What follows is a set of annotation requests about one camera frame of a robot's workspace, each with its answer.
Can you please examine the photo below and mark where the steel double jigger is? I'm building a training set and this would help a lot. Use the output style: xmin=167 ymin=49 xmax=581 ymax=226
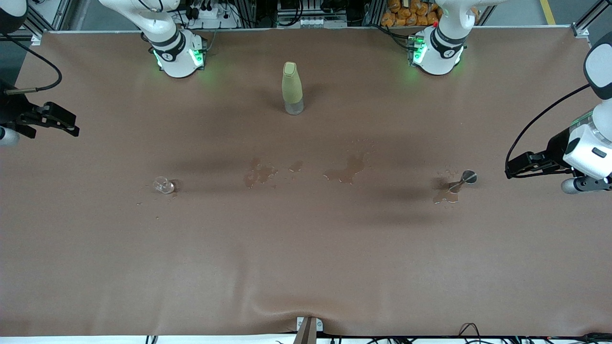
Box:
xmin=447 ymin=170 xmax=478 ymax=194

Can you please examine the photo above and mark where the green-capped glass shaker bottle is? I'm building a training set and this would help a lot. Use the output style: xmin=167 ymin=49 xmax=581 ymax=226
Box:
xmin=282 ymin=62 xmax=305 ymax=116

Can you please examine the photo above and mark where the white power strip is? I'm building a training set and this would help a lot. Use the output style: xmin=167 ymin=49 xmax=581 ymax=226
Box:
xmin=184 ymin=4 xmax=240 ymax=29

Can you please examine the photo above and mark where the pile of orange bread toys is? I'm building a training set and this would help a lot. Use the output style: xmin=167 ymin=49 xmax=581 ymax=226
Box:
xmin=381 ymin=0 xmax=479 ymax=27

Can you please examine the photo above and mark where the brown table mat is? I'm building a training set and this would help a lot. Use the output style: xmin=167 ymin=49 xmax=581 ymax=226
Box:
xmin=0 ymin=26 xmax=612 ymax=337

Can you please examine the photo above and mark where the black control box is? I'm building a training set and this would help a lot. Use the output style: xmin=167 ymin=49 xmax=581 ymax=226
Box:
xmin=276 ymin=0 xmax=350 ymax=28

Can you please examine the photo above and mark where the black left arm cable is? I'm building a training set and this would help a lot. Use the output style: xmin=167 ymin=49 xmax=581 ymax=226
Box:
xmin=506 ymin=84 xmax=591 ymax=165

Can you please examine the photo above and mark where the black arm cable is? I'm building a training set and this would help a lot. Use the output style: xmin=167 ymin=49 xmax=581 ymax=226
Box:
xmin=0 ymin=33 xmax=63 ymax=94
xmin=506 ymin=84 xmax=591 ymax=165

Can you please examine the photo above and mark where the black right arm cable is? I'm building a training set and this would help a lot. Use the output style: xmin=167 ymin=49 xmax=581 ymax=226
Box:
xmin=0 ymin=33 xmax=63 ymax=94

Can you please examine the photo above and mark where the aluminium frame profile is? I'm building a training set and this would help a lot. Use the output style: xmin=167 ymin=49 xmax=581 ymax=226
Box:
xmin=571 ymin=0 xmax=612 ymax=39
xmin=14 ymin=0 xmax=72 ymax=46

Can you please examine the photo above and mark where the thin black cable loop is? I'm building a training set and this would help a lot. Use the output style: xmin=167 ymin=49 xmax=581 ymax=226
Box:
xmin=459 ymin=323 xmax=481 ymax=344

